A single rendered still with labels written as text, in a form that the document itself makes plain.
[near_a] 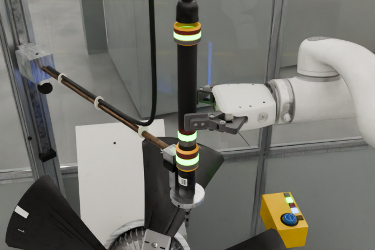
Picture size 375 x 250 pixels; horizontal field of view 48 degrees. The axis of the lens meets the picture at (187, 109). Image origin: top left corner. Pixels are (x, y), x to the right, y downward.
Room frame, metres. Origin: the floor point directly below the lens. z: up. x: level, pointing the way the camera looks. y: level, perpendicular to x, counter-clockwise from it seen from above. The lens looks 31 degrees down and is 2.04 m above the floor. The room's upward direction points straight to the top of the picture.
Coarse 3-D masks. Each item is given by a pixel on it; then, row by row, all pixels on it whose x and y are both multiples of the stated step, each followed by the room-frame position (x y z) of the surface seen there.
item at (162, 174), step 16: (144, 144) 0.88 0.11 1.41; (176, 144) 0.85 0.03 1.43; (144, 160) 0.86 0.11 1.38; (160, 160) 0.83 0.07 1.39; (208, 160) 0.79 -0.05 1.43; (224, 160) 0.79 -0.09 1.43; (144, 176) 0.83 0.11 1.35; (160, 176) 0.81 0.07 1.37; (208, 176) 0.76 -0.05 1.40; (160, 192) 0.78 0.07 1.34; (160, 208) 0.74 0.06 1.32; (176, 208) 0.73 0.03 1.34; (144, 224) 0.75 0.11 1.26; (160, 224) 0.72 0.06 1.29; (176, 224) 0.70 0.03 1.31
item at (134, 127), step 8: (48, 72) 1.03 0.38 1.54; (64, 80) 0.97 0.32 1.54; (72, 88) 0.94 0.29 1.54; (88, 96) 0.89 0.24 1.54; (112, 112) 0.82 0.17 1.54; (120, 120) 0.79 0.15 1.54; (136, 128) 0.75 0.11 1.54; (144, 136) 0.73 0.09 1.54; (152, 136) 0.72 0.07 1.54; (160, 144) 0.70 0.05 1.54
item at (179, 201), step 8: (168, 152) 0.67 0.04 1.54; (168, 160) 0.66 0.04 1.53; (168, 168) 0.66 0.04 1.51; (176, 168) 0.65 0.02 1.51; (176, 176) 0.65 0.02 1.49; (176, 184) 0.65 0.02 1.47; (176, 192) 0.65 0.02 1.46; (200, 192) 0.65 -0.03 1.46; (176, 200) 0.62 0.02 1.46; (184, 200) 0.62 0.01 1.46; (192, 200) 0.62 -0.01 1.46; (200, 200) 0.62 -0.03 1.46; (184, 208) 0.61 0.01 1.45
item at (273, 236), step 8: (264, 232) 0.77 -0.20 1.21; (272, 232) 0.77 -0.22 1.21; (248, 240) 0.75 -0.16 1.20; (256, 240) 0.75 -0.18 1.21; (264, 240) 0.75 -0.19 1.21; (272, 240) 0.75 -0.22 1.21; (280, 240) 0.74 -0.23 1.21; (232, 248) 0.73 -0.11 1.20; (240, 248) 0.73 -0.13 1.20; (248, 248) 0.73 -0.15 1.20; (256, 248) 0.73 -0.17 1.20; (264, 248) 0.72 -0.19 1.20; (272, 248) 0.72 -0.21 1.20; (280, 248) 0.72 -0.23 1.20
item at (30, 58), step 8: (24, 48) 1.12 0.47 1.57; (32, 48) 1.12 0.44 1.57; (40, 48) 1.12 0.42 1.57; (16, 56) 1.10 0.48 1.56; (24, 56) 1.06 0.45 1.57; (32, 56) 1.06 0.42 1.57; (40, 56) 1.06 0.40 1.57; (48, 56) 1.08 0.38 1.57; (24, 64) 1.07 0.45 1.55; (32, 64) 1.04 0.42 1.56; (40, 64) 1.06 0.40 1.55; (48, 64) 1.07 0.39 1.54; (24, 72) 1.08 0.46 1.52; (32, 72) 1.04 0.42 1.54; (40, 72) 1.05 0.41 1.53; (32, 80) 1.04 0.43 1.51; (40, 80) 1.05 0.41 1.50
